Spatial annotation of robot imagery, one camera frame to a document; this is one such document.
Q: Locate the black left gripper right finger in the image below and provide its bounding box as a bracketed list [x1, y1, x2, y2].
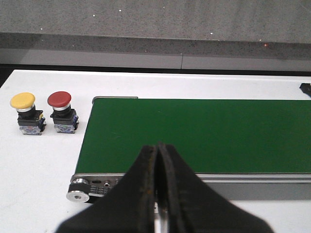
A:
[156, 143, 273, 233]

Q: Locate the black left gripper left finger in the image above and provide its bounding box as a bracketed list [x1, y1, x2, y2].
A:
[57, 146, 157, 233]

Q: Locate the silver conveyor end roller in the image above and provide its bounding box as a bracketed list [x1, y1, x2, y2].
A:
[66, 178, 90, 202]

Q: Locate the green conveyor belt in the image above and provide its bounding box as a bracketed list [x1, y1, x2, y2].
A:
[76, 98, 311, 174]

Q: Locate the red mushroom push button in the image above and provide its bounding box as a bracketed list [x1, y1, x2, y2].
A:
[47, 91, 79, 133]

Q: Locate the yellow mushroom push button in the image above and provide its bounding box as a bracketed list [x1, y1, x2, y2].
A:
[10, 92, 46, 135]

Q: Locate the grey stone slab shelf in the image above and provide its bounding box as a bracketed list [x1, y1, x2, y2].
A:
[0, 0, 311, 60]

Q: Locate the aluminium conveyor side rail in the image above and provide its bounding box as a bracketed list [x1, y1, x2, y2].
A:
[70, 173, 311, 203]

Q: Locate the black sensor with cable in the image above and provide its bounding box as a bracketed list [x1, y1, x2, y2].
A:
[299, 83, 311, 97]

